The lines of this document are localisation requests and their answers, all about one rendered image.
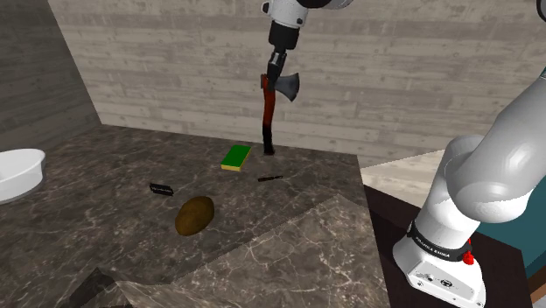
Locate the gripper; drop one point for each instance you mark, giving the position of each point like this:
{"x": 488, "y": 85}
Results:
{"x": 283, "y": 36}

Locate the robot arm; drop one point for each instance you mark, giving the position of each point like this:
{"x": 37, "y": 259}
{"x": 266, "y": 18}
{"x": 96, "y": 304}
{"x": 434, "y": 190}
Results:
{"x": 452, "y": 200}

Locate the green and yellow sponge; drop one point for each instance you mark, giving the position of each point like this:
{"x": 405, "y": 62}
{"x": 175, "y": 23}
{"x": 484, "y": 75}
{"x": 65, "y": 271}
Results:
{"x": 236, "y": 156}

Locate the small black knife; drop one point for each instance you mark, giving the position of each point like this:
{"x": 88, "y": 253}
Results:
{"x": 269, "y": 178}

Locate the black razor blade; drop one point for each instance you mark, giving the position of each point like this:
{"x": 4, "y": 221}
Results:
{"x": 161, "y": 190}

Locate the brown potato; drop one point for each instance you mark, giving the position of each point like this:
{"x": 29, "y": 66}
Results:
{"x": 194, "y": 216}

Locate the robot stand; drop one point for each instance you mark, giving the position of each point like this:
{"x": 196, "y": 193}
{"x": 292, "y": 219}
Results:
{"x": 386, "y": 230}

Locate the white sink basin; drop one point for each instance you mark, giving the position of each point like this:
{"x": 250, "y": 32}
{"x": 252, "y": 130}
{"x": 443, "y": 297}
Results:
{"x": 19, "y": 172}

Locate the teal block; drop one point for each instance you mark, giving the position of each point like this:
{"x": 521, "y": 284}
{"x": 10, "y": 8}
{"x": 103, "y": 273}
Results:
{"x": 518, "y": 239}

